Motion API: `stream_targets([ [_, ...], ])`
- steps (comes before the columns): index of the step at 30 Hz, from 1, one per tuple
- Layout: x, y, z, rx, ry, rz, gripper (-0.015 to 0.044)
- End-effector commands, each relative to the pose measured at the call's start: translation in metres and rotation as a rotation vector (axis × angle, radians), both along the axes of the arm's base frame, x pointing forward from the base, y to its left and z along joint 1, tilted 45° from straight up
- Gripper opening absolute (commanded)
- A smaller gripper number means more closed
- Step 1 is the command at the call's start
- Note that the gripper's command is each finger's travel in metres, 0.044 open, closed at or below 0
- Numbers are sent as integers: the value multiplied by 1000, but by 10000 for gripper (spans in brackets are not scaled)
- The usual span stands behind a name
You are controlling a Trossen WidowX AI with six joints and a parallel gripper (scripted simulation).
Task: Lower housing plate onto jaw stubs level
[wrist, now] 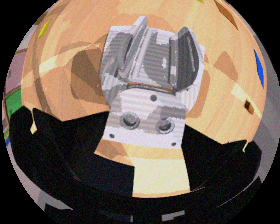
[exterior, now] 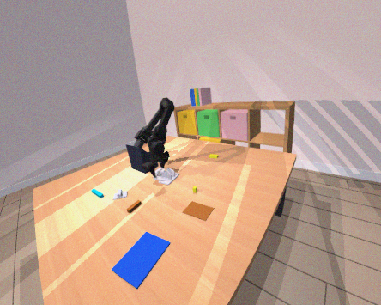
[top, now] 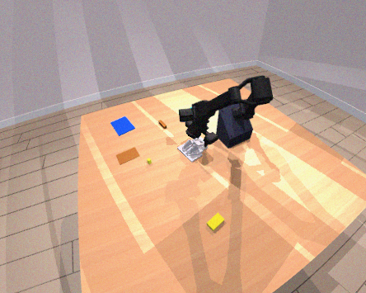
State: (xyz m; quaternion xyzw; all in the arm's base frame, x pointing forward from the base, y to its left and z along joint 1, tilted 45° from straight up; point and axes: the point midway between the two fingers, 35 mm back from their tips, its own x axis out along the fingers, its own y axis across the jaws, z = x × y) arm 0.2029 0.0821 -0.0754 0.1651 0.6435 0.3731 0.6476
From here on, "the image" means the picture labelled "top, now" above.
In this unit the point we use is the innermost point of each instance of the orange flat square plate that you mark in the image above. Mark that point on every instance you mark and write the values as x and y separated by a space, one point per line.
124 157

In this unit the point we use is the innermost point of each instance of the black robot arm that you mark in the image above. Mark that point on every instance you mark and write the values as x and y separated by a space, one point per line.
201 111

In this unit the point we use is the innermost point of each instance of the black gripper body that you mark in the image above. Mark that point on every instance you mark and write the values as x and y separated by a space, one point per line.
209 138

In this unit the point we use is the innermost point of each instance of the yellow rectangular block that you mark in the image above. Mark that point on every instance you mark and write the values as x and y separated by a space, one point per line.
215 221

